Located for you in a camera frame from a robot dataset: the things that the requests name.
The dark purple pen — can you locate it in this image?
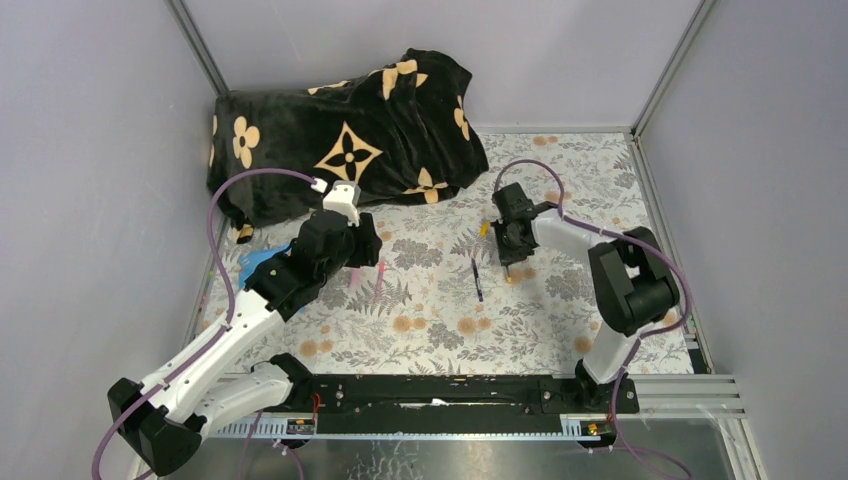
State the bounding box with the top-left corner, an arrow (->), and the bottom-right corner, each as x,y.
470,258 -> 484,303

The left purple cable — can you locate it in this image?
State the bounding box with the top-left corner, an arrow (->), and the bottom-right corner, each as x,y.
91,168 -> 329,480

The blue cartoon cloth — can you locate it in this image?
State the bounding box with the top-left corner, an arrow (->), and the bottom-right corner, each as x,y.
234,242 -> 308,322

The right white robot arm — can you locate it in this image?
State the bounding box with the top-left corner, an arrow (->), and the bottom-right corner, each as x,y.
493,183 -> 680,412

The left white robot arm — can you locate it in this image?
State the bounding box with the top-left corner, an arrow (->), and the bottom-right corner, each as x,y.
107,211 -> 382,477

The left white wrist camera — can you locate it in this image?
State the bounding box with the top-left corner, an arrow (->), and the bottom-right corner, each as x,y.
311,178 -> 361,227

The black floral plush blanket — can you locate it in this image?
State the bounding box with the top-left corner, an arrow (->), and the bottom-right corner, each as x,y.
206,49 -> 489,229

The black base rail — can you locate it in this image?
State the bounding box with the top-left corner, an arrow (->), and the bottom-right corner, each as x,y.
269,354 -> 640,435

